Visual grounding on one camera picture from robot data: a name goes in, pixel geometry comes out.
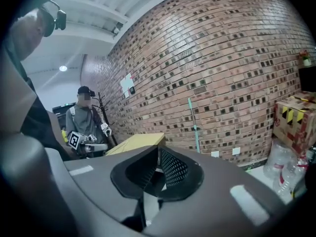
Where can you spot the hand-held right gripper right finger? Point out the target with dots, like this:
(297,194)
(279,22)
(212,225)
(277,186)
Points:
(222,181)

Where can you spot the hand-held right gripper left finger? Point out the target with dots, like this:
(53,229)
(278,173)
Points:
(98,189)

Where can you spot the teal mop with metal pole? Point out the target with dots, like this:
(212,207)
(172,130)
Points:
(192,117)

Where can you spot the person's right forearm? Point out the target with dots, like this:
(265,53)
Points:
(14,95)

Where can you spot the bag of clear plastic bottles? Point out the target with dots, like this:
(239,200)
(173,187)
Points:
(281,167)

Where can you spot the light wooden table top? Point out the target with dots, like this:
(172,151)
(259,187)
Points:
(138,141)

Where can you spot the black coat rack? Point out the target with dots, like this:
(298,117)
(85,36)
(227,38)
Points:
(101,107)

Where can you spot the cardboard box with striped tape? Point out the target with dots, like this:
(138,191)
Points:
(293,122)

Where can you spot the person's black shirt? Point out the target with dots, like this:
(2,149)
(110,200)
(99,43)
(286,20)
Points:
(37,117)

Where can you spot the small black display device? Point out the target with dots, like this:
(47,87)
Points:
(132,90)

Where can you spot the white paper sheet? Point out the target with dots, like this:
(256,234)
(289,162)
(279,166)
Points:
(126,84)

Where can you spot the round ceiling light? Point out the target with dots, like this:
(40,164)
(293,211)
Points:
(63,68)

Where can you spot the black monitor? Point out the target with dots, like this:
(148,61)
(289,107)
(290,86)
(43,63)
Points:
(308,80)

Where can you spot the small potted plant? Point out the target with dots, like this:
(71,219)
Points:
(306,62)

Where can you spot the person's head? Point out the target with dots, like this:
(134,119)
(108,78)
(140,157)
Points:
(27,33)

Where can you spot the white wall socket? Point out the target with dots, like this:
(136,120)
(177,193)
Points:
(214,154)
(236,151)

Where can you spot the white security camera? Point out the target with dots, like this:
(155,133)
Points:
(116,30)

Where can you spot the black head-worn camera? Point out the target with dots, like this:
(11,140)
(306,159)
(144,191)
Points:
(60,18)

